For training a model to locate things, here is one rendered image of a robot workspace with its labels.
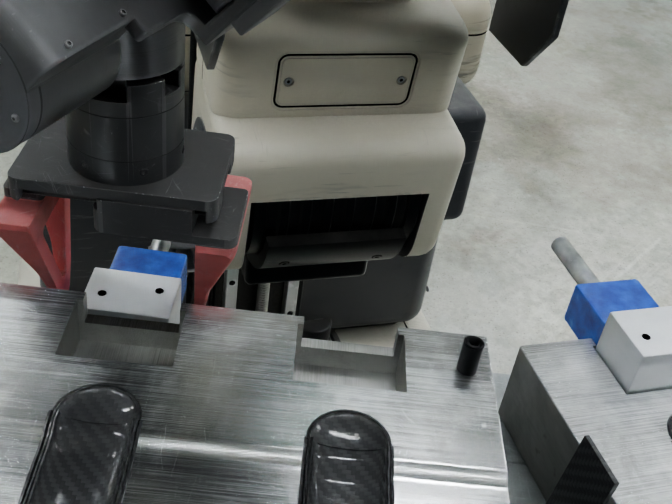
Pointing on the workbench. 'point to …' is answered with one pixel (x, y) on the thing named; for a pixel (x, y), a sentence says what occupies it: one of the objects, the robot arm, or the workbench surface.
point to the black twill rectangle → (585, 478)
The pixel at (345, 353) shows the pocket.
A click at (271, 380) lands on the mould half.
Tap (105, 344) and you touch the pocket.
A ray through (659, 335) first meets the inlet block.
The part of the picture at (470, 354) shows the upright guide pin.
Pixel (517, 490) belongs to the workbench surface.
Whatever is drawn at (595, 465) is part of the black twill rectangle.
